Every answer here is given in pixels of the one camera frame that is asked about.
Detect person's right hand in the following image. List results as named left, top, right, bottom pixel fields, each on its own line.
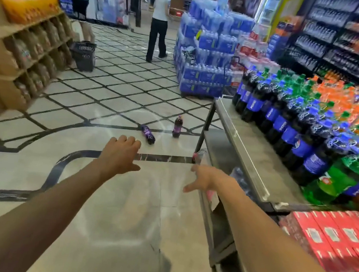
left=182, top=162, right=238, bottom=203

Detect person's left hand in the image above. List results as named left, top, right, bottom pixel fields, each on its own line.
left=94, top=132, right=145, bottom=186

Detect purple soda bottle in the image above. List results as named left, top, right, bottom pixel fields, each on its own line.
left=138, top=124, right=158, bottom=146
left=171, top=114, right=185, bottom=139

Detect person's left forearm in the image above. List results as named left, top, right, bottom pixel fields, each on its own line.
left=0, top=150, right=114, bottom=272

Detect person's right forearm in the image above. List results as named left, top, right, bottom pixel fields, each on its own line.
left=204, top=178, right=359, bottom=272

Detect black basket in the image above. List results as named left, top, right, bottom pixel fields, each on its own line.
left=67, top=39, right=98, bottom=73

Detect group of green soda bottles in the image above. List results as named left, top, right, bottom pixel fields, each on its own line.
left=251, top=64, right=359, bottom=158

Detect clear large water bottle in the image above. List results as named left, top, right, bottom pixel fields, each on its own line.
left=191, top=148, right=208, bottom=165

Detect shrink-wrapped water bottle pack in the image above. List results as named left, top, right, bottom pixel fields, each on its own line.
left=226, top=166, right=258, bottom=201

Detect dark metal display table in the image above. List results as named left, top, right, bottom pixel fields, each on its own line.
left=178, top=92, right=335, bottom=272

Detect row of blue label colas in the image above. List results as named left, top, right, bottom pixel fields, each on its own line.
left=220, top=62, right=359, bottom=208

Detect stack of blue drink packs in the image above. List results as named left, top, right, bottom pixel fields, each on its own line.
left=168, top=0, right=258, bottom=104

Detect green fizzy drink bottle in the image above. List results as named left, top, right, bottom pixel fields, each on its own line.
left=301, top=148, right=359, bottom=211

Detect stack of red drink packs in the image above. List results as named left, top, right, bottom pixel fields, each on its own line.
left=272, top=200, right=359, bottom=272

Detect stack of red label water packs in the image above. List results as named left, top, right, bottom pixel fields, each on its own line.
left=230, top=20, right=287, bottom=95

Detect rows of brown snack jars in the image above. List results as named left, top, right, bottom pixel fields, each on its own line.
left=0, top=9, right=78, bottom=110

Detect black soft drink shelf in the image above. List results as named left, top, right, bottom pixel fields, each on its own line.
left=279, top=0, right=359, bottom=86

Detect black gate post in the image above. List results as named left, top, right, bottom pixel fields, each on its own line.
left=133, top=0, right=145, bottom=28

